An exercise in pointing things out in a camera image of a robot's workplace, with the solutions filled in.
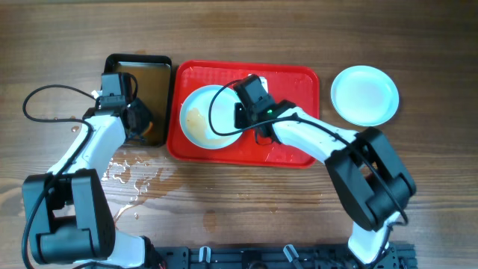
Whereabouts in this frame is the orange green scrub sponge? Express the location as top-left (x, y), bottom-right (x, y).
top-left (143, 121), bottom-right (153, 135)

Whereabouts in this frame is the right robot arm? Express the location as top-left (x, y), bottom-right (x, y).
top-left (234, 101), bottom-right (416, 266)

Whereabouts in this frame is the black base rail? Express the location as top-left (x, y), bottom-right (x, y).
top-left (156, 243), bottom-right (418, 269)

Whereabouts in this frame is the white plate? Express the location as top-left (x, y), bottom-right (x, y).
top-left (330, 65), bottom-right (400, 127)
top-left (179, 84), bottom-right (241, 149)

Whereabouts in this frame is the black rectangular water basin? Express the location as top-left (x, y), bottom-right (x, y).
top-left (104, 54), bottom-right (173, 146)

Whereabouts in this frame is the red plastic tray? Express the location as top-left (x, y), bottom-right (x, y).
top-left (167, 60), bottom-right (320, 169)

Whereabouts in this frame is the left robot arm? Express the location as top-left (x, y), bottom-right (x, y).
top-left (22, 97), bottom-right (156, 268)

